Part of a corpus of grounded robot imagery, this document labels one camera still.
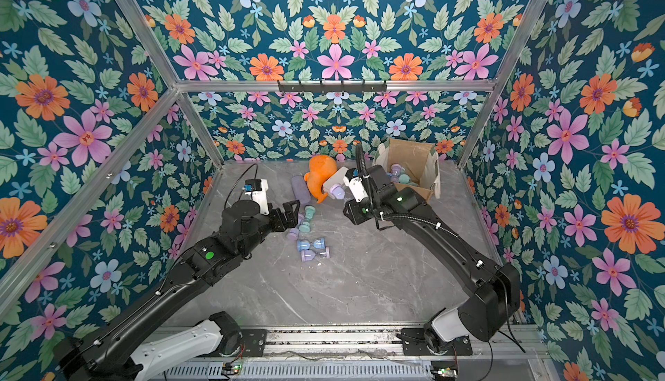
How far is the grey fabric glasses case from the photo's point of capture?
1065mm

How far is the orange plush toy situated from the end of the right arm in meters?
0.43

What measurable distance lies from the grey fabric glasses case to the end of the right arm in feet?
1.43

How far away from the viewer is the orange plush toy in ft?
3.52

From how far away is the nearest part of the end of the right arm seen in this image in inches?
20.9
